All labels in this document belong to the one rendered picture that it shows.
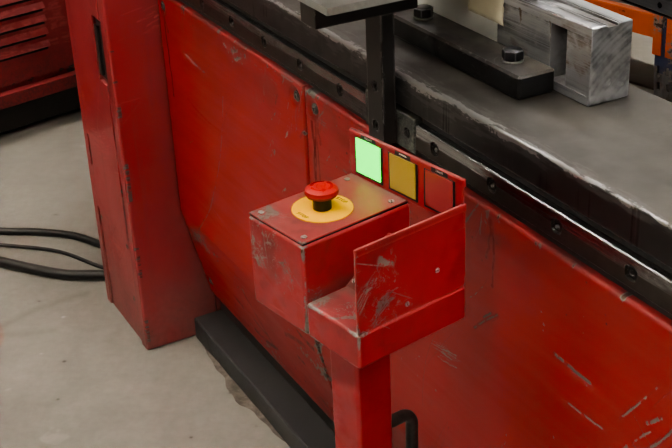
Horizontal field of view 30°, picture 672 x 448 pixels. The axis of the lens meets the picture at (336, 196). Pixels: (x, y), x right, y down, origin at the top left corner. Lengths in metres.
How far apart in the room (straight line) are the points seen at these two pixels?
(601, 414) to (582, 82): 0.38
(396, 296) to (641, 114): 0.35
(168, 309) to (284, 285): 1.21
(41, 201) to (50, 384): 0.86
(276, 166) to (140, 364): 0.75
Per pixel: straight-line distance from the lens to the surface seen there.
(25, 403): 2.58
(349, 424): 1.55
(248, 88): 2.05
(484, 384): 1.61
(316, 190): 1.43
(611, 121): 1.44
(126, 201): 2.50
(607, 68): 1.48
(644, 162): 1.35
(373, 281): 1.34
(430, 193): 1.42
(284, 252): 1.42
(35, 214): 3.31
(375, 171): 1.49
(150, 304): 2.61
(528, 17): 1.54
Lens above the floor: 1.44
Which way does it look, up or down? 26 degrees down
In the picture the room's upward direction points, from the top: 3 degrees counter-clockwise
